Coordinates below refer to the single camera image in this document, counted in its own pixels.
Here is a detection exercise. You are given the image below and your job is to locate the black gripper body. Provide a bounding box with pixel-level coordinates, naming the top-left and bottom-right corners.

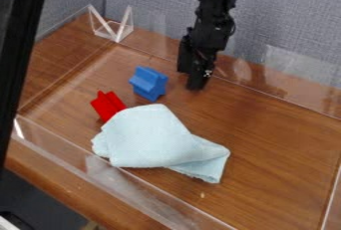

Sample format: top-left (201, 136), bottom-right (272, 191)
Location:
top-left (182, 9), bottom-right (237, 63)

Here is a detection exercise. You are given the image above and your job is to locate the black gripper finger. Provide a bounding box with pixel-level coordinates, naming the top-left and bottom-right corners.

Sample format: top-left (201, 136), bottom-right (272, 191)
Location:
top-left (186, 60), bottom-right (214, 91)
top-left (177, 38), bottom-right (194, 74)

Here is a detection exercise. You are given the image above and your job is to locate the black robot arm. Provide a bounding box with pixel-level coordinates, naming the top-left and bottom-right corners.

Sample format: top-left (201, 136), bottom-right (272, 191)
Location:
top-left (177, 0), bottom-right (237, 91)

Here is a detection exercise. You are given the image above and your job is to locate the light blue cloth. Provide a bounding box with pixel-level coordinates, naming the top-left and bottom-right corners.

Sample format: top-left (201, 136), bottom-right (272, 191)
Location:
top-left (92, 104), bottom-right (230, 183)

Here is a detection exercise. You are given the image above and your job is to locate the blue plastic block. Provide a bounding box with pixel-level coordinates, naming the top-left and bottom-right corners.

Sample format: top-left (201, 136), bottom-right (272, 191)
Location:
top-left (130, 66), bottom-right (169, 102)

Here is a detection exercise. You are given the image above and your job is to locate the red plastic block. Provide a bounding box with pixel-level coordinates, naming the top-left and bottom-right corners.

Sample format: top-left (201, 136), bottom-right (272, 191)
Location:
top-left (91, 91), bottom-right (127, 122)

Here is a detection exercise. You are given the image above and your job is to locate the clear acrylic corner bracket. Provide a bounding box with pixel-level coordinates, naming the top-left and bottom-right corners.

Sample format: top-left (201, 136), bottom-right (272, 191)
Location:
top-left (88, 5), bottom-right (135, 43)

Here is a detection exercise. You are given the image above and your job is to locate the clear acrylic enclosure wall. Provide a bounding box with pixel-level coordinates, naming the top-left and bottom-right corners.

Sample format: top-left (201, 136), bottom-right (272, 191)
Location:
top-left (7, 10), bottom-right (341, 230)

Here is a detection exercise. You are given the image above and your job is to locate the black vertical post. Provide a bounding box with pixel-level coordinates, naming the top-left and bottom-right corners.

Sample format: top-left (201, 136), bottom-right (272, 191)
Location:
top-left (0, 0), bottom-right (44, 171)

